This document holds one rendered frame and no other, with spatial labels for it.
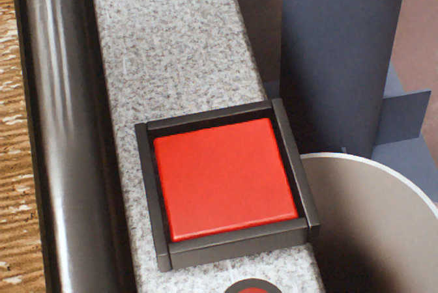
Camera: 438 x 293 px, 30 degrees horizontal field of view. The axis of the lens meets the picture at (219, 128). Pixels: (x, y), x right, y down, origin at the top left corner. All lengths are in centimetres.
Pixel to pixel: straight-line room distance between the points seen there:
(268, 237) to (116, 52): 15
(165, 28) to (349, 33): 69
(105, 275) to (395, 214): 77
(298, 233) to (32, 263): 12
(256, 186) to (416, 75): 129
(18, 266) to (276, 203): 12
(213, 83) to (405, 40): 130
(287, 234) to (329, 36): 78
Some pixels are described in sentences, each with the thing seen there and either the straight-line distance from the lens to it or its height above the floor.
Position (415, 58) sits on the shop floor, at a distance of 170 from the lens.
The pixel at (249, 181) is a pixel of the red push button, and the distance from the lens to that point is 39.
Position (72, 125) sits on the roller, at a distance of 43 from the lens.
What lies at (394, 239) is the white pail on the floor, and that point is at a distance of 117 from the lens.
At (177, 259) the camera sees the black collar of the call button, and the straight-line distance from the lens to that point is 37.
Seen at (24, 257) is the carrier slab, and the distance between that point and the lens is 38.
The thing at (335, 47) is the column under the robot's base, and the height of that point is 40.
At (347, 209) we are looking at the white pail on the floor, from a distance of 117.
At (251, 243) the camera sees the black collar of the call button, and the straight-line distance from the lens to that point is 37.
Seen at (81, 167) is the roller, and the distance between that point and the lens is 42.
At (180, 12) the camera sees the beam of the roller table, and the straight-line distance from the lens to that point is 48.
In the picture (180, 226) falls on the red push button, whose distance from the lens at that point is 38.
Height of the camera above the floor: 126
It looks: 54 degrees down
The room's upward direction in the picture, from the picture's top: 4 degrees counter-clockwise
